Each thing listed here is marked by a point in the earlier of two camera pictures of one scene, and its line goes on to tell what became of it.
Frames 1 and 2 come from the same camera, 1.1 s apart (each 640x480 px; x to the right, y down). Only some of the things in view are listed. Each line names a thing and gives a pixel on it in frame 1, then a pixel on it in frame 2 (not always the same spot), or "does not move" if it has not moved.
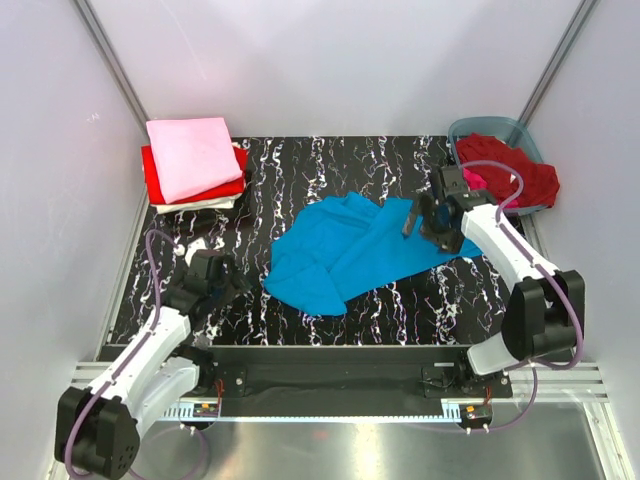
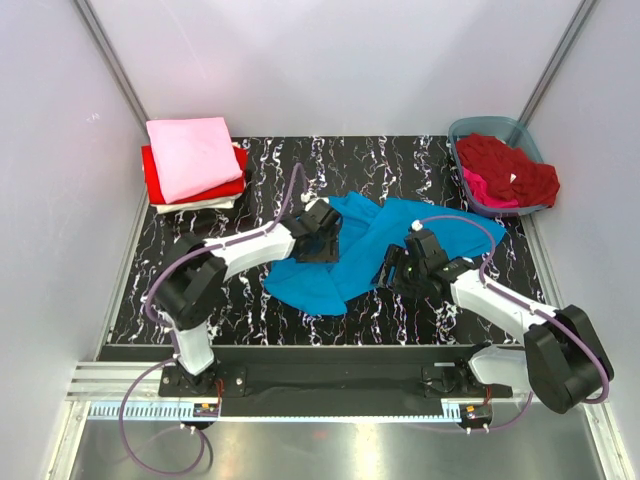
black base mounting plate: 347,373 does not move
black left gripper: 236,285 -> 328,254
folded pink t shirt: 192,155 does not move
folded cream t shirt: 200,205 does not move
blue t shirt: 325,249 does not move
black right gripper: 425,206 -> 396,257
